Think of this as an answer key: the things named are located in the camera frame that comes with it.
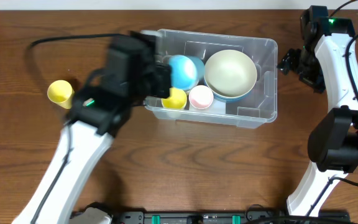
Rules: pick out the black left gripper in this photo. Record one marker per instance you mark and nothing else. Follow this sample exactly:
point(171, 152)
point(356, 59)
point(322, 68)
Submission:
point(161, 80)

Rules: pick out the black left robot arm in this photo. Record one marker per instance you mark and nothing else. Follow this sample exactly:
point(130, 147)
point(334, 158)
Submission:
point(98, 111)

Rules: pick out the yellow cup front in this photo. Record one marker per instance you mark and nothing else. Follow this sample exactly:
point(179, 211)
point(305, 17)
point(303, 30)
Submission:
point(177, 99)

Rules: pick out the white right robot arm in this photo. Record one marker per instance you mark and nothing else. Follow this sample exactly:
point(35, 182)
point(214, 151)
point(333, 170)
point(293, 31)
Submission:
point(327, 63)

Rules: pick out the white cup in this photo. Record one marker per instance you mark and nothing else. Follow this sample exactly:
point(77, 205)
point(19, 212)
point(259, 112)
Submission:
point(174, 113)

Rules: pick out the white label in bin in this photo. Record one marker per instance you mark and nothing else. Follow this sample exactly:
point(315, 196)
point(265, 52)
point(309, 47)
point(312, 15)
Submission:
point(216, 107)

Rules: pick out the yellow cup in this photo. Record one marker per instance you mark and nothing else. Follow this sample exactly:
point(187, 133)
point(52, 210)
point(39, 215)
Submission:
point(61, 93)
point(177, 99)

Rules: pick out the light blue cup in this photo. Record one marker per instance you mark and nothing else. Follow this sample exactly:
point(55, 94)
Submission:
point(187, 71)

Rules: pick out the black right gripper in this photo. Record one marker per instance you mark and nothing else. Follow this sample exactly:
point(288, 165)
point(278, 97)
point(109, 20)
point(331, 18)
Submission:
point(295, 62)

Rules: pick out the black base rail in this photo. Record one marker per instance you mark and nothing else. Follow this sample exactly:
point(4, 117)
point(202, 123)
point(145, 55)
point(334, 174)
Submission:
point(257, 215)

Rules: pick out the pink cup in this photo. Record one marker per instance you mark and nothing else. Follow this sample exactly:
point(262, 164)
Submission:
point(201, 97)

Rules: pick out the clear plastic storage bin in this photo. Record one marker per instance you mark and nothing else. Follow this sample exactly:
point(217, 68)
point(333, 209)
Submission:
point(256, 109)

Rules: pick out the dark blue bowl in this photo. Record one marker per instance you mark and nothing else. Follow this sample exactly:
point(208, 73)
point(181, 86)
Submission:
point(226, 98)

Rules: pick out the beige large bowl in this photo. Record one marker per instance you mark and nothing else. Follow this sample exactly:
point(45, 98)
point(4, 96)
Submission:
point(230, 72)

